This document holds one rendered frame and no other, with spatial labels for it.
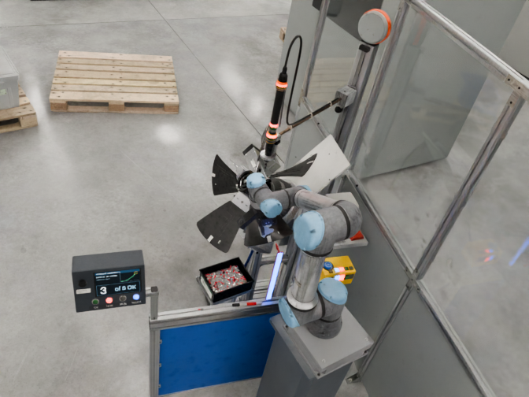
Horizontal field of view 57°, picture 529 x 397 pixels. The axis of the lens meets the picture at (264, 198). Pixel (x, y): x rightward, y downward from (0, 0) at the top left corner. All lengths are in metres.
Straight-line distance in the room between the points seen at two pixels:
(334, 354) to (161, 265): 1.86
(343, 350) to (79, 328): 1.81
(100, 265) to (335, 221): 0.90
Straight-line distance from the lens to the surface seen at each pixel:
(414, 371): 2.66
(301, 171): 2.16
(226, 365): 2.74
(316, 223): 1.48
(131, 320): 3.27
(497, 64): 2.02
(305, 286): 1.69
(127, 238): 3.72
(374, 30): 2.49
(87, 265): 1.92
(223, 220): 2.40
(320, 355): 1.96
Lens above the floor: 2.70
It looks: 41 degrees down
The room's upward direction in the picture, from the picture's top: 12 degrees clockwise
